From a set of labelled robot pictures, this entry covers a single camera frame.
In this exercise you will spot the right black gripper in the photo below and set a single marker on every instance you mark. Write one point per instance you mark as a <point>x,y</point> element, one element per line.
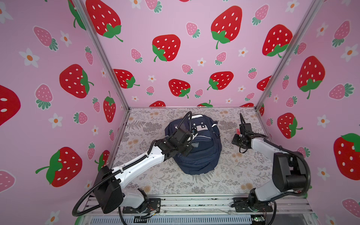
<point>234,138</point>

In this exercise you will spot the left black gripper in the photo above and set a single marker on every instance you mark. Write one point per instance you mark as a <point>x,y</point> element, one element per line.
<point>183,143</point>

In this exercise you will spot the navy blue student backpack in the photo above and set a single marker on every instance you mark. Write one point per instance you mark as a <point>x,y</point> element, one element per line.
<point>206,150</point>

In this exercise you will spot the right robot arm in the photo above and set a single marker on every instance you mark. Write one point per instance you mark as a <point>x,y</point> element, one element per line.
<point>290,172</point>

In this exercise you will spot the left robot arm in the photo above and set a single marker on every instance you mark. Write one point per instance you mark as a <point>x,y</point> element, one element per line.
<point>109,189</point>

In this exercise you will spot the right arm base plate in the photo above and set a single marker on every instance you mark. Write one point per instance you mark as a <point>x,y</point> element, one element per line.
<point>242,204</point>

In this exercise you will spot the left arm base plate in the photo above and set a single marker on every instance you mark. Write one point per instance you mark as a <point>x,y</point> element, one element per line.
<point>149,206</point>

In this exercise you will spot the aluminium front rail frame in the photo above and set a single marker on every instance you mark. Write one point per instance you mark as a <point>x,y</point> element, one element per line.
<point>208,209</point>

